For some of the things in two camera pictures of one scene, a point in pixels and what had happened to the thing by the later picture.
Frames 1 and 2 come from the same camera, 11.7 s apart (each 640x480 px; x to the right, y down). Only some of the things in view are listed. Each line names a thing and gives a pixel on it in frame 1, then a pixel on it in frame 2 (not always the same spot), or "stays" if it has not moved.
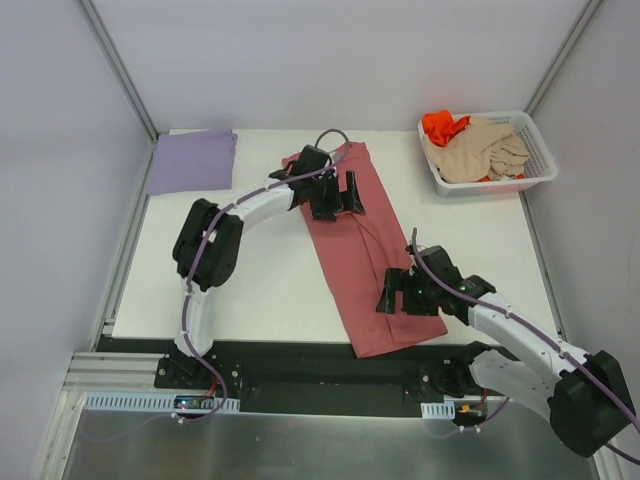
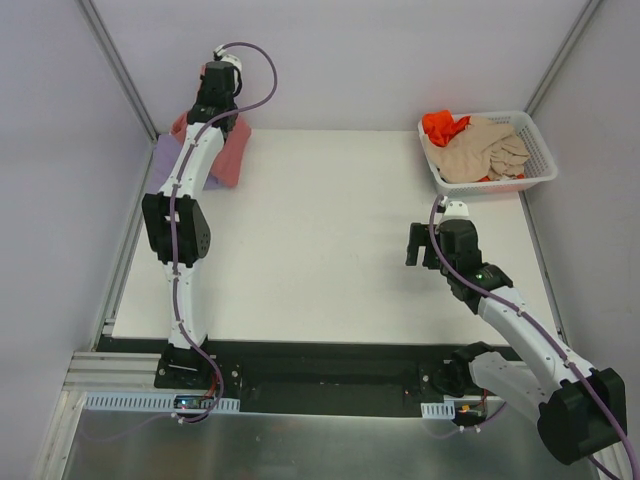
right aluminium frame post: x=563 y=54 stays
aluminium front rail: x=117 y=372 stays
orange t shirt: x=440 y=126 stays
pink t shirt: x=356 y=254 -> x=229 y=163
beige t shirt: x=485 y=150 stays
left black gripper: x=333 y=198 -> x=216 y=73
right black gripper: x=409 y=293 -> x=426 y=245
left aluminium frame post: x=119 y=68 stays
